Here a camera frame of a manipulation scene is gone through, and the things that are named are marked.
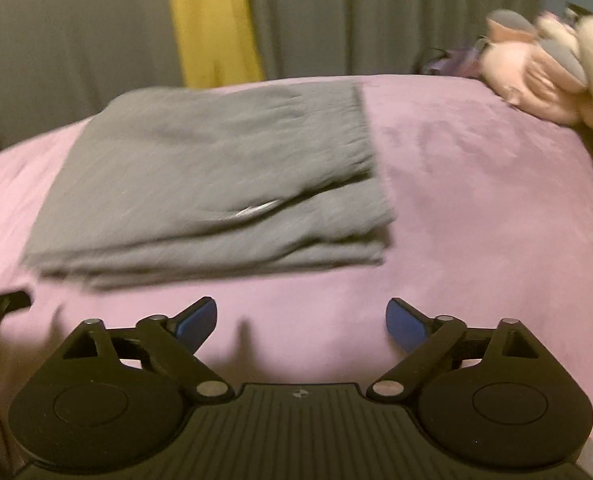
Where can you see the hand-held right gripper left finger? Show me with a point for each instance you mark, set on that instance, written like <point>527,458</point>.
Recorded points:
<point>196,325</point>

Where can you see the grey pants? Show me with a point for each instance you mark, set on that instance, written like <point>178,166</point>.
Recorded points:
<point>211,175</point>

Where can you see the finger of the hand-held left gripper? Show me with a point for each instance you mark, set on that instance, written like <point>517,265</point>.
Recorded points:
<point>6,305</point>

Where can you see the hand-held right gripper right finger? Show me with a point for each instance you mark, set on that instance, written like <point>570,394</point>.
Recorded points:
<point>406,325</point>

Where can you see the pink plush toy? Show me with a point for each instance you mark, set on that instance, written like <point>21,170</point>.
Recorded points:
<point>541,70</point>

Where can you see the grey curtain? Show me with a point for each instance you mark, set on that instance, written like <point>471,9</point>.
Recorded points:
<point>76,35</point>
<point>376,15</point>

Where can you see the yellow curtain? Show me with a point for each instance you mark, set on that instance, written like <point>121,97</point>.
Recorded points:
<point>211,20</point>

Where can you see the pink blanket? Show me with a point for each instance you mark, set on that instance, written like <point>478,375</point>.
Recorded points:
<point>476,210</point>

